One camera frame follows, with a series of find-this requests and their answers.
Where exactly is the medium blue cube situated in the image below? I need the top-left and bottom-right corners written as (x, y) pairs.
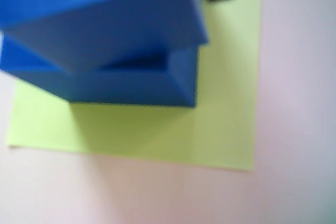
top-left (0, 0), bottom-right (210, 75)

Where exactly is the large blue cube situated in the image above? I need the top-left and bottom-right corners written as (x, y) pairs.
top-left (0, 34), bottom-right (199, 109)

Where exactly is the green paper square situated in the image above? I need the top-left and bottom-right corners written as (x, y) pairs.
top-left (6, 0), bottom-right (264, 174)

